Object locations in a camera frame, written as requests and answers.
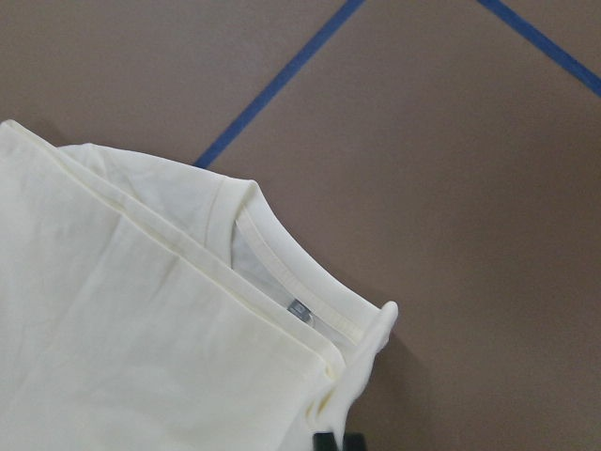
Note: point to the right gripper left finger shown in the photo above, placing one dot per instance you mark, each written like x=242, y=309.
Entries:
x=324, y=441

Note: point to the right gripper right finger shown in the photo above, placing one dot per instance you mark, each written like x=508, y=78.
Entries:
x=353, y=441

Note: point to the cream long-sleeve cat shirt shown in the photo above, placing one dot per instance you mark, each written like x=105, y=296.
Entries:
x=151, y=305

